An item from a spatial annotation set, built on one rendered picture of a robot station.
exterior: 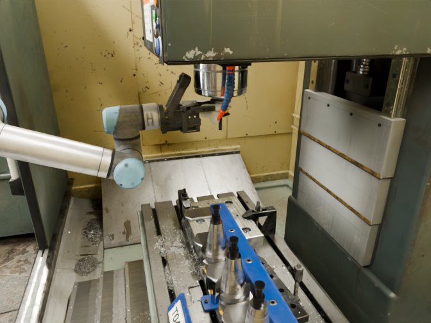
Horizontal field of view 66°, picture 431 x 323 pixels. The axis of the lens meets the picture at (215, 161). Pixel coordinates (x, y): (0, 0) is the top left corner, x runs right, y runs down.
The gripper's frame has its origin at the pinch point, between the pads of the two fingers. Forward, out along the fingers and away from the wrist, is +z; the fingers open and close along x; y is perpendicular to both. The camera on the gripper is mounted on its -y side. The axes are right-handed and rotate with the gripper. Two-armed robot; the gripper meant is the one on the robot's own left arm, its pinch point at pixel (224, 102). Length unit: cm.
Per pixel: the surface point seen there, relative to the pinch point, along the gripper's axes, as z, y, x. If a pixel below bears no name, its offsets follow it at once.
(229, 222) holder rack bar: -8.8, 21.1, 31.7
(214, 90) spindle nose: -4.9, -5.3, 7.0
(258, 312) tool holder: -15, 15, 63
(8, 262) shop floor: -128, 141, -141
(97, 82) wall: -42, 7, -100
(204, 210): -12.8, 22.0, 23.2
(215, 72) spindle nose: -4.6, -10.1, 7.1
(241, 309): -15, 22, 56
